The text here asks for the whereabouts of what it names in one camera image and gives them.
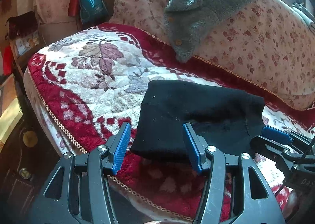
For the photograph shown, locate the black pants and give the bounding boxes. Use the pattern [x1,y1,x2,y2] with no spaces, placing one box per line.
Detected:
[131,80,265,163]

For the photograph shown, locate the red white floral blanket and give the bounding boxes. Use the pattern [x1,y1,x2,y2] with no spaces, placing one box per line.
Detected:
[24,23,314,223]

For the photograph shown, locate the beige floral quilt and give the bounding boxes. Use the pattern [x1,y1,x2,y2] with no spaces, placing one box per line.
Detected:
[31,0,315,111]

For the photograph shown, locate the wooden bedside table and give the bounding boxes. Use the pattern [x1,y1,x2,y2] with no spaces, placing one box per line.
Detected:
[0,74,23,150]

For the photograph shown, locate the grey fleece jacket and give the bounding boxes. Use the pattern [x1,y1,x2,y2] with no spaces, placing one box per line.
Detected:
[164,0,254,63]

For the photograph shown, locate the teal packaged bag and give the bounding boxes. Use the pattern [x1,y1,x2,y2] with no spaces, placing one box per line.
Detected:
[79,0,108,24]

